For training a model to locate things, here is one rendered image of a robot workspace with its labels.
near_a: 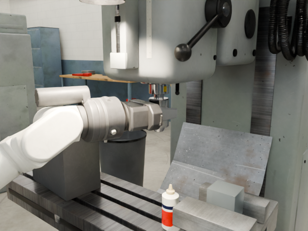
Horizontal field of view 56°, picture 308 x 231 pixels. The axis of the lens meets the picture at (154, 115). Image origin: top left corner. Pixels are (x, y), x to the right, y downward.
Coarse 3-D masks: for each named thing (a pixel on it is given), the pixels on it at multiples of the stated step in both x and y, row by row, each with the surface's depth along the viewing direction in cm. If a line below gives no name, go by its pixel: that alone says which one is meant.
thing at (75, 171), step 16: (80, 144) 81; (96, 144) 85; (64, 160) 78; (80, 160) 82; (96, 160) 86; (48, 176) 87; (64, 176) 79; (80, 176) 83; (96, 176) 87; (64, 192) 81; (80, 192) 84
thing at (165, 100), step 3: (150, 99) 64; (153, 99) 64; (156, 99) 64; (159, 99) 64; (162, 99) 64; (165, 99) 64; (168, 99) 65; (153, 102) 64; (156, 102) 64; (159, 102) 63; (162, 102) 64; (165, 102) 64; (168, 102) 65
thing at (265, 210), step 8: (208, 184) 67; (200, 192) 66; (200, 200) 66; (248, 200) 60; (256, 200) 60; (264, 200) 60; (272, 200) 68; (248, 208) 59; (256, 208) 58; (264, 208) 57; (272, 208) 64; (256, 216) 59; (264, 216) 58; (272, 216) 64; (264, 224) 59; (272, 224) 65
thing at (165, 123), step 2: (160, 104) 64; (162, 104) 64; (164, 104) 64; (166, 104) 64; (168, 104) 65; (160, 106) 64; (162, 106) 64; (164, 106) 64; (166, 106) 64; (168, 106) 65; (166, 120) 65; (168, 120) 66; (164, 122) 65; (166, 122) 65; (168, 122) 66; (164, 124) 65; (166, 124) 65; (168, 124) 66; (160, 126) 65; (162, 126) 65; (164, 126) 65; (166, 126) 65
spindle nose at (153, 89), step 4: (148, 84) 64; (152, 84) 63; (168, 84) 64; (148, 88) 65; (152, 88) 63; (156, 88) 63; (160, 88) 63; (168, 88) 64; (148, 92) 65; (152, 92) 63; (156, 92) 63; (160, 92) 63; (164, 92) 63; (168, 92) 64
